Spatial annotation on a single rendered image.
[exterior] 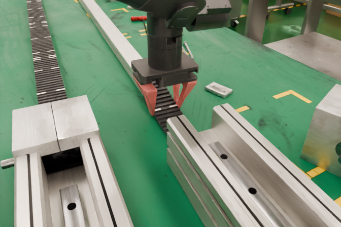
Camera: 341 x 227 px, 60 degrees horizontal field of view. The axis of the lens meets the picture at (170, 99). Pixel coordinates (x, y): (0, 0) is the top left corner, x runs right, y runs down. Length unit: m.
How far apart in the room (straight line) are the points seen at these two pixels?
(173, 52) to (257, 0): 1.79
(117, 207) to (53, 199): 0.10
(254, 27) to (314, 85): 1.61
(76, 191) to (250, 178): 0.21
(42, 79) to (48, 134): 0.28
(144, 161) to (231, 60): 0.41
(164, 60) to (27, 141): 0.23
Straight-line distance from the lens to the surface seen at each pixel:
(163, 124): 0.52
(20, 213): 0.33
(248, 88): 0.66
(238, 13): 3.44
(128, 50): 0.75
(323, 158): 0.50
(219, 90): 0.63
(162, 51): 0.47
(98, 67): 0.75
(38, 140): 0.39
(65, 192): 0.37
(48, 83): 0.63
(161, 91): 0.59
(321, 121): 0.46
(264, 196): 0.36
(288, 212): 0.37
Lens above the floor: 1.11
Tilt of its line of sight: 33 degrees down
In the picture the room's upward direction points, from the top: straight up
